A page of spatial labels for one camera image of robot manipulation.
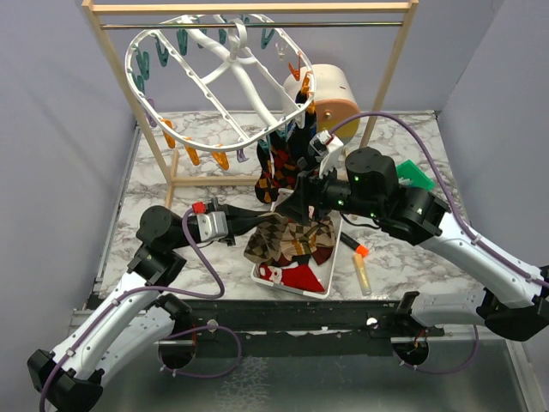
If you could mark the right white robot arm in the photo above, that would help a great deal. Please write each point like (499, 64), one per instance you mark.
(513, 299)

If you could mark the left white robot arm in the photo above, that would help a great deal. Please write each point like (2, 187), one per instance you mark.
(128, 279)

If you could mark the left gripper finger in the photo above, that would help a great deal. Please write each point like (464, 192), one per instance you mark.
(243, 226)
(256, 215)

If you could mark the yellow translucent tube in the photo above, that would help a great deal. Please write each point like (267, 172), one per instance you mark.
(361, 273)

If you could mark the beige brown argyle sock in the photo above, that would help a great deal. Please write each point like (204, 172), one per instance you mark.
(279, 241)

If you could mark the black sock with label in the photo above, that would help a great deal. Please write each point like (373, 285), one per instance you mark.
(306, 155)

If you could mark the black metal base rail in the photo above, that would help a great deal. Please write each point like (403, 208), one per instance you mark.
(281, 328)

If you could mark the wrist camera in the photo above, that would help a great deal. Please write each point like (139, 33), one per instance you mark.
(212, 226)
(327, 148)

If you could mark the black orange marker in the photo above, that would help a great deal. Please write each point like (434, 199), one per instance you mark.
(354, 245)

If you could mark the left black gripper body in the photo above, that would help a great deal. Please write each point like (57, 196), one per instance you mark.
(230, 239)

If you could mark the cream cylindrical toy drum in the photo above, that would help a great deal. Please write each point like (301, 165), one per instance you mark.
(334, 100)

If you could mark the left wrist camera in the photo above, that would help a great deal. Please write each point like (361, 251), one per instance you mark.
(212, 226)

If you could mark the red santa sock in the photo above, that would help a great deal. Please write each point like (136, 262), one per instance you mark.
(300, 277)

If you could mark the wooden clothes rack frame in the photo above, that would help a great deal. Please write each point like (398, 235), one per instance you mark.
(206, 11)

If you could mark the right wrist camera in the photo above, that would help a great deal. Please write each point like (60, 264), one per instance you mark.
(327, 148)

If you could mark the white perforated plastic basket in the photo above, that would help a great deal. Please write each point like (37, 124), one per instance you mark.
(323, 272)

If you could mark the green plastic bin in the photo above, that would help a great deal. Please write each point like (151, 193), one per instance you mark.
(408, 171)

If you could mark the black red yellow argyle sock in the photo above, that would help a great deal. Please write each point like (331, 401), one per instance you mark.
(269, 153)

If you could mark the white oval clip hanger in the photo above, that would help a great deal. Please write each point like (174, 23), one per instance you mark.
(223, 86)

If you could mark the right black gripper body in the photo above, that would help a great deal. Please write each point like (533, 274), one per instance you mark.
(329, 193)

